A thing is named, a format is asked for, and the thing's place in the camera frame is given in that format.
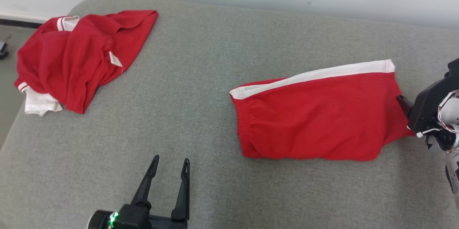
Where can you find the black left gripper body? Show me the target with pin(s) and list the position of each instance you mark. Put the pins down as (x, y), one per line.
(138, 218)

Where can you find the red jersey with white sleeves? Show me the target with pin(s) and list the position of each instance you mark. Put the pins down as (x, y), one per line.
(71, 57)

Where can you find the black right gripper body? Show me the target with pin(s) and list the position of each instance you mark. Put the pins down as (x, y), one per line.
(428, 109)

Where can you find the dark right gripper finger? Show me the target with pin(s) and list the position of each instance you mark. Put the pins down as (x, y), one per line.
(405, 104)

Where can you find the grey fabric sofa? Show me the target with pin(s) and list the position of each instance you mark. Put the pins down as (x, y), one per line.
(200, 96)

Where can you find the white and black baseboard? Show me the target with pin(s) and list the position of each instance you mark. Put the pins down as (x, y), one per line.
(18, 20)

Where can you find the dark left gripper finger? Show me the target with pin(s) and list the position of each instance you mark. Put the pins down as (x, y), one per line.
(183, 200)
(146, 186)

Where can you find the red shorts with white stripe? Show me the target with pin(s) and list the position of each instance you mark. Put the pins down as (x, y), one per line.
(315, 114)

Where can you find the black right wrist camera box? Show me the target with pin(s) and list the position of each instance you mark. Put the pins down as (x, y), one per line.
(453, 68)

